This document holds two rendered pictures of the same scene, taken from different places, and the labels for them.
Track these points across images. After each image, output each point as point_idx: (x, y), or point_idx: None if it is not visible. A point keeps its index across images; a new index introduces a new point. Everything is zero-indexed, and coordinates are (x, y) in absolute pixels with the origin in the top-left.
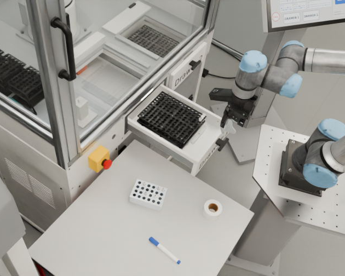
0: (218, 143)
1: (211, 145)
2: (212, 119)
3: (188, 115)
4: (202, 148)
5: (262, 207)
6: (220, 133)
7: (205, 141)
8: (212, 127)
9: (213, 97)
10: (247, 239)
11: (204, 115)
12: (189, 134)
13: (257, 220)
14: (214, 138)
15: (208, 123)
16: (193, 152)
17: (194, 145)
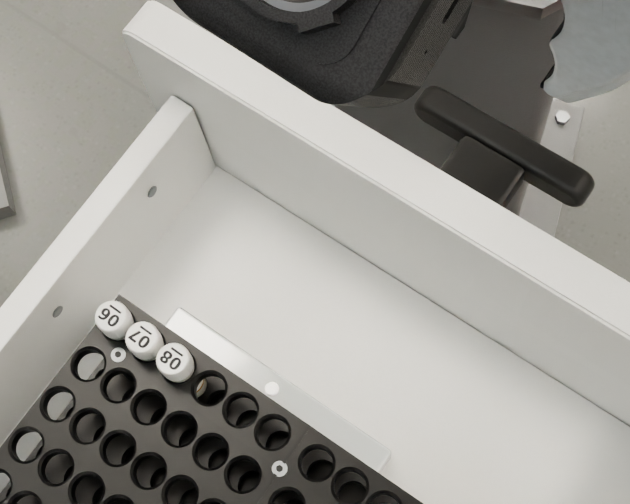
0: (510, 187)
1: (589, 261)
2: (116, 241)
3: (115, 496)
4: (432, 363)
5: (540, 45)
6: (407, 154)
7: (338, 332)
8: (169, 261)
9: (447, 4)
10: (525, 191)
11: (128, 315)
12: (397, 495)
13: (549, 102)
14: (490, 215)
15: (123, 289)
16: (488, 456)
17: (399, 441)
